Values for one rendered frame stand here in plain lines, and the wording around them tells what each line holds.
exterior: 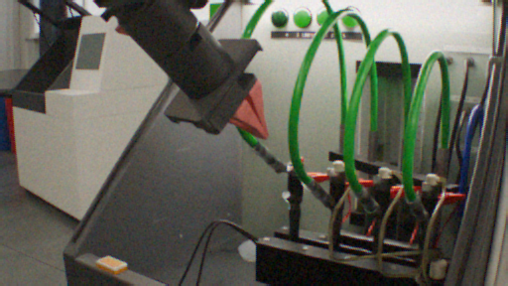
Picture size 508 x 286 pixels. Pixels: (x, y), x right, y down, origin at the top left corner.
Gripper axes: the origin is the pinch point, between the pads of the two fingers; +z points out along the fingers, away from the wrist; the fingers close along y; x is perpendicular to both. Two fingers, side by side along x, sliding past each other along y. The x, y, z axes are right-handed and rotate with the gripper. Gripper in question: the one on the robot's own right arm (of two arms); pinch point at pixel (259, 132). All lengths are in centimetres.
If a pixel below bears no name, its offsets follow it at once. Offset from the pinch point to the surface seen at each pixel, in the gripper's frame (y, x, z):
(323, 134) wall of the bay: 27, 34, 44
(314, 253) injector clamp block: -2.1, 11.7, 34.0
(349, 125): 9.6, -0.8, 11.3
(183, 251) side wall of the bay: -11, 50, 42
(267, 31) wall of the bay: 41, 48, 26
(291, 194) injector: 4.7, 17.6, 27.8
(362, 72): 16.9, 0.0, 9.4
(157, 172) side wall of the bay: -1, 48, 23
